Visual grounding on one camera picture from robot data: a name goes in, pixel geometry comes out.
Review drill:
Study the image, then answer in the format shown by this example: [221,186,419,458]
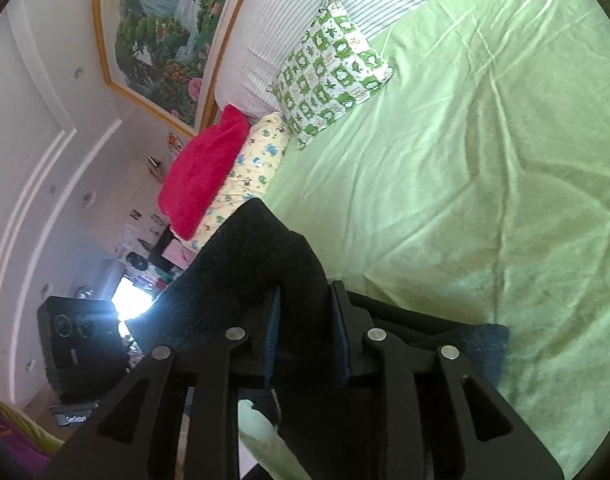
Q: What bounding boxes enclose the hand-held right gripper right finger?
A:
[329,280,566,480]

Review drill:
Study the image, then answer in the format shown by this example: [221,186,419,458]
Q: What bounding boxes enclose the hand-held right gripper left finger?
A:
[45,287,287,480]

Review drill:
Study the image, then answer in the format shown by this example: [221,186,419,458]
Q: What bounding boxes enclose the black pants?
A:
[129,197,512,480]

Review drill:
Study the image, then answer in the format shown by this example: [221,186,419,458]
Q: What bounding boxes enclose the yellow cartoon print pillow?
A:
[182,112,292,254]

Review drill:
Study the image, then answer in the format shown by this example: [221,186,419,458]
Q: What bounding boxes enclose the red fluffy towel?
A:
[157,104,252,241]

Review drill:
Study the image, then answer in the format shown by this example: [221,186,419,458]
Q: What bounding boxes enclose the black speaker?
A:
[37,296,132,405]

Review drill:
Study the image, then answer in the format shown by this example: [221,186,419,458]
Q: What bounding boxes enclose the green bed sheet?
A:
[237,0,610,480]

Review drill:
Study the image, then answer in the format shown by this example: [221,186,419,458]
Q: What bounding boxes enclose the yellow-green cloth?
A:
[0,400,65,457]

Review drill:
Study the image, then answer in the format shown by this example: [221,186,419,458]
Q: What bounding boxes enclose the green frog print pillow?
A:
[267,0,396,152]

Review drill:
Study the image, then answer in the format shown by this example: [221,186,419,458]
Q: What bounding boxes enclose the purple cloth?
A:
[0,400,52,480]

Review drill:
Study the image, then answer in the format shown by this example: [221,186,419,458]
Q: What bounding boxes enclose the framed landscape painting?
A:
[91,0,264,139]

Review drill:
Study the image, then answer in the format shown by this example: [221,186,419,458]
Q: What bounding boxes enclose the white striped headboard cushion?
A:
[212,0,502,122]

